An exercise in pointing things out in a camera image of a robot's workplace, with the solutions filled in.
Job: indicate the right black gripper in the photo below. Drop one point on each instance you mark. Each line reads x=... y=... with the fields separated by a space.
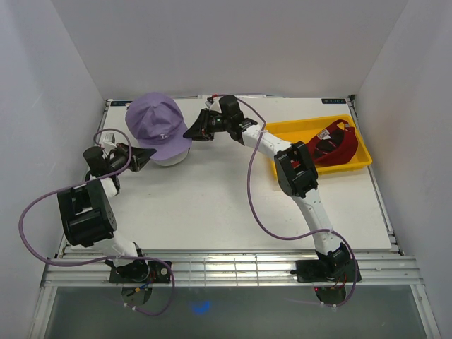
x=200 y=130

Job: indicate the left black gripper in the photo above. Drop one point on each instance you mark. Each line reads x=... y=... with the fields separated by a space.
x=139 y=158

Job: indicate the white baseball cap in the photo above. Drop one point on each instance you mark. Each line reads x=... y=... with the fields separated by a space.
x=176 y=159

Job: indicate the lavender cap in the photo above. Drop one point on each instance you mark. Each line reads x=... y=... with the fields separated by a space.
x=156 y=121

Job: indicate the red cap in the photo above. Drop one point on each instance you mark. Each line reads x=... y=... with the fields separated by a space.
x=334 y=145

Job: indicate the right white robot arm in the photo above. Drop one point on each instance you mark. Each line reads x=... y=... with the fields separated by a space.
x=296 y=174

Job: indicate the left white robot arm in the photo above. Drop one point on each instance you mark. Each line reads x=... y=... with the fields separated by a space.
x=87 y=216

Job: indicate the yellow plastic tray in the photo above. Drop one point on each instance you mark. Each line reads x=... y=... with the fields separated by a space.
x=304 y=130

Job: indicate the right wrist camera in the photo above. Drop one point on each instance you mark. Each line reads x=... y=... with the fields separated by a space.
x=212 y=103

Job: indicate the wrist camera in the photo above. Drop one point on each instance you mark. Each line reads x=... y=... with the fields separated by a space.
x=107 y=140
x=212 y=103

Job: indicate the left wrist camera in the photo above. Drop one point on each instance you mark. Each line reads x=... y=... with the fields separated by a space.
x=107 y=140

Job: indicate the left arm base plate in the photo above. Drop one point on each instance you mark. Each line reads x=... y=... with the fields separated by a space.
x=159 y=272

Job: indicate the aluminium frame rail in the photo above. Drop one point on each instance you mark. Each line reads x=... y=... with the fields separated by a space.
x=243 y=270

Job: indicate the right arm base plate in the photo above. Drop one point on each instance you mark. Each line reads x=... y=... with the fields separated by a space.
x=313 y=271

